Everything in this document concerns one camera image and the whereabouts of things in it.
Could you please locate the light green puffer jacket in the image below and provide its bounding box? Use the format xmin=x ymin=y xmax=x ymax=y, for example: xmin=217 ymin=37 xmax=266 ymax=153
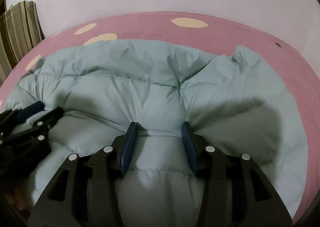
xmin=7 ymin=40 xmax=308 ymax=226

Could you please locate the striped green brown pillow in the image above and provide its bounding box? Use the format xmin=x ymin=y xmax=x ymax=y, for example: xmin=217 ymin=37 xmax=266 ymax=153
xmin=0 ymin=1 xmax=45 ymax=83

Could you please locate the pink dotted bed sheet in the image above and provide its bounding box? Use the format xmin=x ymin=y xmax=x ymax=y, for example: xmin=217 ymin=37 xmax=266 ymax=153
xmin=1 ymin=12 xmax=319 ymax=220

